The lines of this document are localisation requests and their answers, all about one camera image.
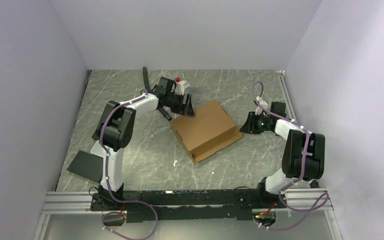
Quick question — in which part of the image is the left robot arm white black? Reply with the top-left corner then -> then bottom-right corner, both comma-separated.
91,77 -> 195,210

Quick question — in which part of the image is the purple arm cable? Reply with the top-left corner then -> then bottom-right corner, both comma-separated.
99,89 -> 160,240
252,81 -> 330,232

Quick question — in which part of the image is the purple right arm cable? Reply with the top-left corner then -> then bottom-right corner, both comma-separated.
252,81 -> 330,232

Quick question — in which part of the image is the brown cardboard box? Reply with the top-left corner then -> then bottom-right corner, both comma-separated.
170,99 -> 243,164

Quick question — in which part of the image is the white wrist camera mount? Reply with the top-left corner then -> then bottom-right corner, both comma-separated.
254,96 -> 269,116
174,77 -> 191,95

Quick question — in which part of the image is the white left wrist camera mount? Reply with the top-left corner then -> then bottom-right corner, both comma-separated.
174,77 -> 191,95

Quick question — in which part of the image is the black flat plate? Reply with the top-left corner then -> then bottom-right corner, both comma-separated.
67,151 -> 103,184

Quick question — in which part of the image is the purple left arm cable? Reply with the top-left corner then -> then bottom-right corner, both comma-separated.
99,89 -> 160,240

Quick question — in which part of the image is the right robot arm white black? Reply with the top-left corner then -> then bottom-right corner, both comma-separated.
239,101 -> 326,208

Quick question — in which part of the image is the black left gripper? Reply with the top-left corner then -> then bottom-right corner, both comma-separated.
166,92 -> 196,118

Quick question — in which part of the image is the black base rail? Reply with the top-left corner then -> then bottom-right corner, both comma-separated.
90,187 -> 285,223

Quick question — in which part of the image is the black flat rectangular block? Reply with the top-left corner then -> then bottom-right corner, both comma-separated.
91,123 -> 103,141

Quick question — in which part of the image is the black rubber hose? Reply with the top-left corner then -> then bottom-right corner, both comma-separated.
141,67 -> 173,122

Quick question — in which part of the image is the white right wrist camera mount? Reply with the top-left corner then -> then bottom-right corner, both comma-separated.
254,96 -> 269,116

